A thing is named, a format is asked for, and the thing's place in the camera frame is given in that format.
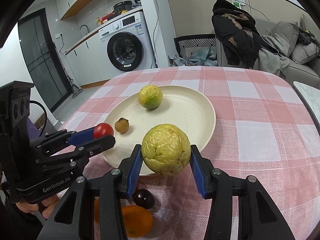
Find red cherry tomato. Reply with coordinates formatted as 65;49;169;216
93;122;114;139

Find brown longan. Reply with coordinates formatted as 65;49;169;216
114;118;130;134

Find orange tangerine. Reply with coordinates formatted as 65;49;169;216
94;198;100;224
121;205;153;238

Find dark cherry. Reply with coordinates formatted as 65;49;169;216
132;189;155;209

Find large yellow-green guava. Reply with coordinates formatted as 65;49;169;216
141;124;191;177

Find green-yellow citrus fruit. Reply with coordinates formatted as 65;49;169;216
138;85;163;109

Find person's left hand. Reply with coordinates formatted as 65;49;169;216
16;195;60;219

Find white kitchen cabinet counter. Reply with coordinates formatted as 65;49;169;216
66;9;143;86

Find pink checkered tablecloth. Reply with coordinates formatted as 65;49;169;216
60;66;319;239

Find black glass door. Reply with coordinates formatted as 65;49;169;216
18;9;72;112

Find white washing machine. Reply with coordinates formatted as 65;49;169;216
99;10;157;72

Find cream round plate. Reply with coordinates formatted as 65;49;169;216
103;86;216;177

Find yellow bottle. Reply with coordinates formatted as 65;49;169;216
96;17;103;26

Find black rice cooker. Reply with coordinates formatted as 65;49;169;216
113;0;132;15

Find grey blanket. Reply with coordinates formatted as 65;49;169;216
258;34;290;78

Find grey cushion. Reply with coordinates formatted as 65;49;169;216
272;21;299;57
290;42;319;64

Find grey sofa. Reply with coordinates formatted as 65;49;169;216
212;11;319;88

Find black patterned basket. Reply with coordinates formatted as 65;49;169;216
174;34;217;66

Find black jacket on chair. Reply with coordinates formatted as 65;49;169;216
212;0;262;68

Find black cable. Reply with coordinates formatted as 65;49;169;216
29;100;49;137

